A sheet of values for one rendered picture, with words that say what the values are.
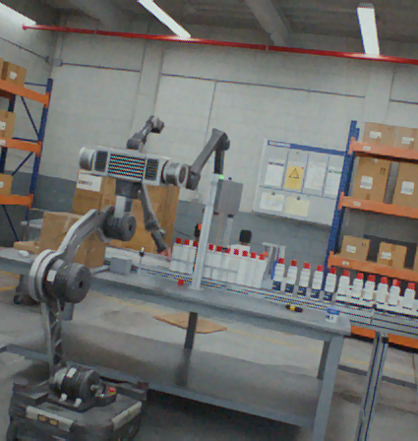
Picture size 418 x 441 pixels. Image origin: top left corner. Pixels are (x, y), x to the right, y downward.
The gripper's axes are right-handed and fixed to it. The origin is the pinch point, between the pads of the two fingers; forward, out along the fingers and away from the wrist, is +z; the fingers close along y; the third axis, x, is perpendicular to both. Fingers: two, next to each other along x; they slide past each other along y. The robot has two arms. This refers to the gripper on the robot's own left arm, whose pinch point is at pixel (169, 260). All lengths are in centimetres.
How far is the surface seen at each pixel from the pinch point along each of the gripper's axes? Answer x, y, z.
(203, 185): 34, 461, -96
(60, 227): 35, -41, -43
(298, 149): -105, 433, -71
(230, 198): -53, -12, -13
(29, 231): 154, 165, -98
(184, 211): 76, 463, -78
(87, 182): 134, 318, -149
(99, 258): 29.1, -25.2, -19.1
